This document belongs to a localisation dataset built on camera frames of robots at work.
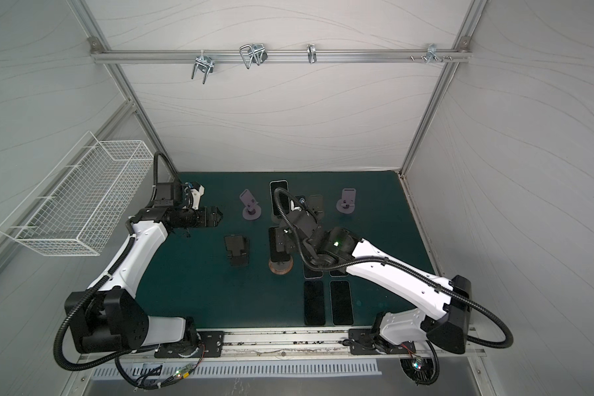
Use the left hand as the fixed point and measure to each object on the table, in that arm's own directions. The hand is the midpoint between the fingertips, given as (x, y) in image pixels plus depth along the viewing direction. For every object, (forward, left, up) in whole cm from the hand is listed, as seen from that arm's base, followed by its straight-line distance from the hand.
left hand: (213, 211), depth 84 cm
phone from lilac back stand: (-24, -36, -18) cm, 47 cm away
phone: (+10, -24, -3) cm, 26 cm away
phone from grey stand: (-24, -45, -20) cm, 55 cm away
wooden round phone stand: (-12, -24, -17) cm, 32 cm away
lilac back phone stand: (+15, -50, -14) cm, 54 cm away
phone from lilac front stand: (-14, -44, -18) cm, 49 cm away
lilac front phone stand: (+11, -10, -14) cm, 21 cm away
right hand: (-9, -30, +8) cm, 32 cm away
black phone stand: (-9, -9, -10) cm, 16 cm away
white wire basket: (-9, +32, +14) cm, 36 cm away
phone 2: (-11, -22, -12) cm, 28 cm away
